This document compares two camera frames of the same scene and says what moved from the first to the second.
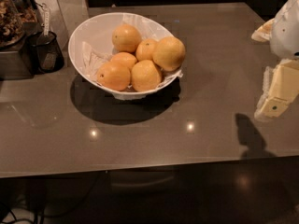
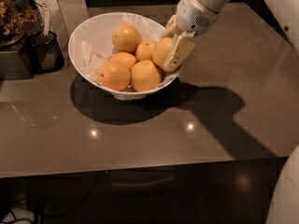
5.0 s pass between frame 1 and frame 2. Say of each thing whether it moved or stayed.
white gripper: moved
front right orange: stayed
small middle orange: stayed
